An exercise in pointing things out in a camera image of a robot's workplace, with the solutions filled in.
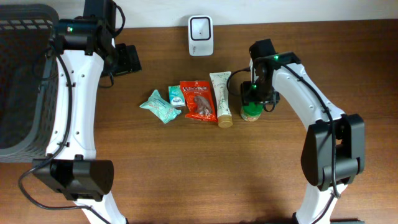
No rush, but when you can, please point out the green lid jar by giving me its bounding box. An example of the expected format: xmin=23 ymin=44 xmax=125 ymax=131
xmin=240 ymin=103 xmax=263 ymax=122

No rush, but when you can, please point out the white leaf-print cream tube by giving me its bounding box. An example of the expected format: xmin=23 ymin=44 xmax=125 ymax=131
xmin=210 ymin=72 xmax=233 ymax=128

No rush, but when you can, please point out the red candy bag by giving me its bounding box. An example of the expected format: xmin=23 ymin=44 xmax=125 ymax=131
xmin=180 ymin=80 xmax=217 ymax=122

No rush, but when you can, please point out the small teal tissue pack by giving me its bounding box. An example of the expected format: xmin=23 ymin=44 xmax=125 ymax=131
xmin=169 ymin=85 xmax=186 ymax=108

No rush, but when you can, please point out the teal wet wipes pack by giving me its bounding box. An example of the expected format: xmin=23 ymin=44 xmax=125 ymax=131
xmin=139 ymin=90 xmax=181 ymax=124

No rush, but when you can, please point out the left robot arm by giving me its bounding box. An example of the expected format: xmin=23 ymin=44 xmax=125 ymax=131
xmin=30 ymin=0 xmax=141 ymax=223

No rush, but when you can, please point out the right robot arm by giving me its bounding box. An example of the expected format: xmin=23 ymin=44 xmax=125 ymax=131
xmin=240 ymin=39 xmax=365 ymax=223

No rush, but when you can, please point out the white barcode scanner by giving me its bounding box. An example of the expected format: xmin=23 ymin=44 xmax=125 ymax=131
xmin=188 ymin=15 xmax=214 ymax=57

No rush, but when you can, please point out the grey plastic mesh basket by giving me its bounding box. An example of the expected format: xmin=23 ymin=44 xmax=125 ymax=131
xmin=1 ymin=4 xmax=59 ymax=163

